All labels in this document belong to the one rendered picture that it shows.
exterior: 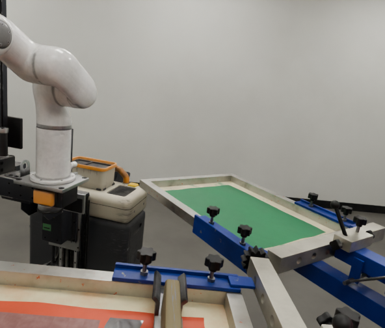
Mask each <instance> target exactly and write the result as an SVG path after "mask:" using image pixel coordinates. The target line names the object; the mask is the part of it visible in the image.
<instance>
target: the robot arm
mask: <svg viewBox="0 0 385 328"><path fill-rule="evenodd" d="M0 61H1V62H2V63H3V64H4V65H6V66H7V67H8V68H9V69H10V70H12V71H13V72H14V73H15V74H16V75H17V76H18V77H19V78H21V79H22V80H24V81H26V82H30V83H32V84H33V95H34V101H35V106H36V172H33V173H31V174H30V180H31V181H32V182H34V183H37V184H44V185H62V184H68V183H70V182H73V181H74V180H75V174H74V173H72V172H71V169H72V168H74V167H76V166H77V162H76V161H73V162H70V161H71V141H72V118H71V116H70V113H69V110H68V108H67V107H72V108H76V109H86V108H88V107H90V106H91V105H93V104H94V102H95V101H96V97H97V89H96V85H95V83H94V81H93V79H92V78H91V76H90V75H89V74H88V72H87V71H86V70H85V69H84V68H83V66H82V65H81V64H80V62H79V61H78V60H77V59H76V58H75V57H74V56H73V55H72V54H71V53H70V52H69V51H67V50H65V49H63V48H60V47H57V46H46V45H41V44H37V43H35V42H33V41H32V40H31V39H30V38H29V37H28V36H27V35H26V34H25V33H24V32H22V31H21V30H20V29H19V28H18V27H17V26H16V25H15V24H13V23H12V22H11V21H10V20H9V19H7V18H6V17H4V16H3V15H1V14H0Z"/></svg>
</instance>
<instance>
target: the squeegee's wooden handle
mask: <svg viewBox="0 0 385 328"><path fill-rule="evenodd" d="M161 328H182V322H181V294H180V282H179V281H178V280H172V279H168V280H166V281H165V288H164V293H163V301H162V306H161Z"/></svg>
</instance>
